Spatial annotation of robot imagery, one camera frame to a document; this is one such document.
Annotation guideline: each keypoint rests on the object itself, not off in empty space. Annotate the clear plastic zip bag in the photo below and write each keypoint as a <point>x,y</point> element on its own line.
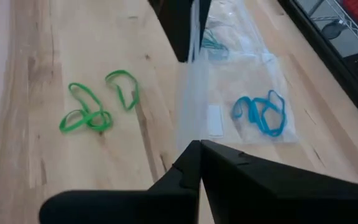
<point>244,31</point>
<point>225,81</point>

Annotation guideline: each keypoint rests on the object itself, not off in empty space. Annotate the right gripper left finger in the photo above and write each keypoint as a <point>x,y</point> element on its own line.
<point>129,208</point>

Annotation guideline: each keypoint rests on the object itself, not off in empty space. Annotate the black aluminium table frame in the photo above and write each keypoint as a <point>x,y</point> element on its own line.
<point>337,67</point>

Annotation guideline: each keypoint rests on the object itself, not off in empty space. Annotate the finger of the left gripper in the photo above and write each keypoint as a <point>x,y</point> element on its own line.
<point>176,25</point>
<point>204,12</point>

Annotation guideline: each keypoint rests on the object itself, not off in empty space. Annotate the teal rubber band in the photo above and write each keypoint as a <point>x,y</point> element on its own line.
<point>213,43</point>

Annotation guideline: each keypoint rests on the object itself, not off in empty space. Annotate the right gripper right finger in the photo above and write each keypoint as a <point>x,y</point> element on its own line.
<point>291,199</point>

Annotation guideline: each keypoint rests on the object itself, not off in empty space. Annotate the grey cart caster wheel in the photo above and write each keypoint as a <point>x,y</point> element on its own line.
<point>332,30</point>

